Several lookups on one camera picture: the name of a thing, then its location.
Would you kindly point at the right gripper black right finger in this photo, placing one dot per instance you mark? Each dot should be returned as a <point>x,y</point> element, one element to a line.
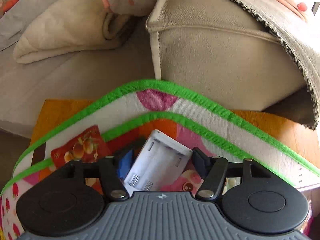
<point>212,170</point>

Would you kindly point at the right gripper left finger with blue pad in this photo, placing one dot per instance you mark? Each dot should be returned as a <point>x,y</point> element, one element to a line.
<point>113,169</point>

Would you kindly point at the red snack packet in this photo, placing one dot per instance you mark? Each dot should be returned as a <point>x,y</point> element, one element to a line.
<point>87,147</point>

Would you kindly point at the white battery charger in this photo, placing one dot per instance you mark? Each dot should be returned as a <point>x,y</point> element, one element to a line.
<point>160,162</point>

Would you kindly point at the colourful cartoon play mat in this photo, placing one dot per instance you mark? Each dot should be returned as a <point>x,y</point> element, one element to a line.
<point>133,111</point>

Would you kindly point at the beige sofa armrest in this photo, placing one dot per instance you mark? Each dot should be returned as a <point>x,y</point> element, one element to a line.
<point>217,49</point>

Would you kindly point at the beige folded blanket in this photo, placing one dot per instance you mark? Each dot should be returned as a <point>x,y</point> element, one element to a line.
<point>68,26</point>

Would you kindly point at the floral pink white blanket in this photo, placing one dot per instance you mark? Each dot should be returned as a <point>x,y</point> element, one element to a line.
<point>293,24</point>

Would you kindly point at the orange plush toy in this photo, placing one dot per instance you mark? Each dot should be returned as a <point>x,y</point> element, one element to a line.
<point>6,5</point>

